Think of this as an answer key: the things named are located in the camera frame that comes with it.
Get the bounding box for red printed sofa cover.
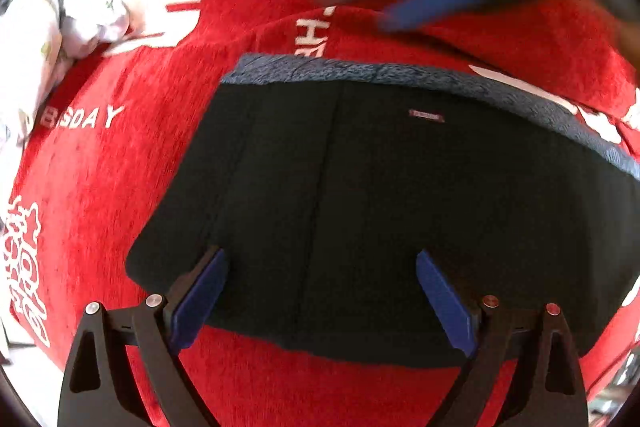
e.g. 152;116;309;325
10;0;640;427

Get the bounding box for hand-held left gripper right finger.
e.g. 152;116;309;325
415;249;588;427

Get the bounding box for white floral garment pile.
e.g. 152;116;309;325
0;0;136;148

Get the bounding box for black pants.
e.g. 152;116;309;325
125;53;640;368

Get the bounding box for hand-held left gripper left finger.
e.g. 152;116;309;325
57;246;231;427

